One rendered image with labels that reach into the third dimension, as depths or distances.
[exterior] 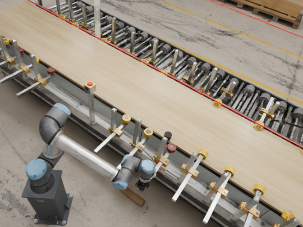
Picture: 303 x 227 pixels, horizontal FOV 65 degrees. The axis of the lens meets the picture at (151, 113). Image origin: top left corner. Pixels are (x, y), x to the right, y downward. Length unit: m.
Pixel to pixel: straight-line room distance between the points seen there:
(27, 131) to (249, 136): 2.60
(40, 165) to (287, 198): 1.94
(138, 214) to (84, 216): 0.56
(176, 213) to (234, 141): 1.04
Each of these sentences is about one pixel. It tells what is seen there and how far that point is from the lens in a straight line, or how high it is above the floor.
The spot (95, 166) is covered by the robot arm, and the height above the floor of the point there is 1.24.
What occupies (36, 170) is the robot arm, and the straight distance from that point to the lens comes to 2.02.
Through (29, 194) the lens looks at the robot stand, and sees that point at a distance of 2.25.
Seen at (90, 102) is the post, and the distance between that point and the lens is 2.17.
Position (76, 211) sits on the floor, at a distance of 2.76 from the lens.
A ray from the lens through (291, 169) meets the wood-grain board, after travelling 2.45.
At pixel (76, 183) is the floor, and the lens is 2.88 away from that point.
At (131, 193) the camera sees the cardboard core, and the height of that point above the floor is 0.08.
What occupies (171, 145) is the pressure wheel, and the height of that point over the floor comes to 0.90.
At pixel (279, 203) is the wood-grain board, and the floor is 0.90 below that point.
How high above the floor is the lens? 2.59
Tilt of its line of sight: 48 degrees down
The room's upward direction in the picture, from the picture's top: 12 degrees clockwise
